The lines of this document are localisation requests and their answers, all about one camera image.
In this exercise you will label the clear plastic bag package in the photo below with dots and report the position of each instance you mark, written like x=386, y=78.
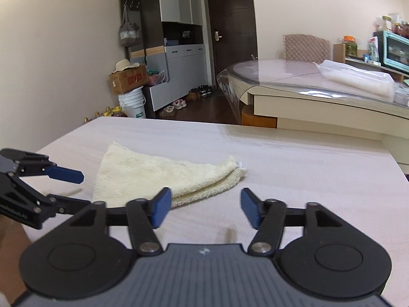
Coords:
x=354, y=78

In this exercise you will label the straw hat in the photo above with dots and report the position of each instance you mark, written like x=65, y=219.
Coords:
x=126, y=65

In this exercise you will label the jar with orange lid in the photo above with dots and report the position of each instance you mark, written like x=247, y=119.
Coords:
x=350, y=46

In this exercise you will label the teal toaster oven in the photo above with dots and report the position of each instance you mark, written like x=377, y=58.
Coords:
x=396, y=54

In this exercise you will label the red and white packet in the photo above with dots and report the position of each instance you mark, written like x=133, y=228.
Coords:
x=373, y=49

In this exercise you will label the pale yellow towel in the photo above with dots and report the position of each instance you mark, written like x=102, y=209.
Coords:
x=143, y=176

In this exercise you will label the black sneakers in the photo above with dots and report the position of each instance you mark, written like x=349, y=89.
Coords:
x=205, y=91

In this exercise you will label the beige sandals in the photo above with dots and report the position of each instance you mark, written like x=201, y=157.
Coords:
x=167, y=111

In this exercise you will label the quilted beige chair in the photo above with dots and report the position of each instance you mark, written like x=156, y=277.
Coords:
x=306, y=48

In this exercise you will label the small cardboard box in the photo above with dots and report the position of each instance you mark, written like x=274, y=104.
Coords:
x=339, y=52

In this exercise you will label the cream table with glass top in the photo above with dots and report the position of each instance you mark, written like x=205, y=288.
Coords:
x=287, y=76

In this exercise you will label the grey cabinet unit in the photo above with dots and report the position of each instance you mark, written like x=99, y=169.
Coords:
x=179, y=54

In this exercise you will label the dark brown door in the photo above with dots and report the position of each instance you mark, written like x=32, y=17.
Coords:
x=233, y=28

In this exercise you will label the cluster of food jars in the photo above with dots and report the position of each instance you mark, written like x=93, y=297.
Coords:
x=394, y=25

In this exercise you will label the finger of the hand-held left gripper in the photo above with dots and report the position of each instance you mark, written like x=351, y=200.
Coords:
x=65, y=174
x=73, y=205

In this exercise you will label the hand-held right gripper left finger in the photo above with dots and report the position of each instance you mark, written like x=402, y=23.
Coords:
x=161, y=209

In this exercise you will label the white plastic bucket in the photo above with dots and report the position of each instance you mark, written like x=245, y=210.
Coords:
x=132, y=104

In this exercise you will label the pink shoes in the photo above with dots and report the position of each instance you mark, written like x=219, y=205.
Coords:
x=179, y=104

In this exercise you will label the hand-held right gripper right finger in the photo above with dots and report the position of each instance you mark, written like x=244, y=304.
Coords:
x=250, y=208

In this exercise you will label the large cardboard box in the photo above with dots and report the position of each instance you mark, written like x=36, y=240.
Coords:
x=127, y=81

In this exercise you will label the brown shoes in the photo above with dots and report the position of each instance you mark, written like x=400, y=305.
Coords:
x=193, y=95

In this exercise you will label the hanging grey bag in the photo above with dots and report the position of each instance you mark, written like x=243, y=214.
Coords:
x=129, y=33

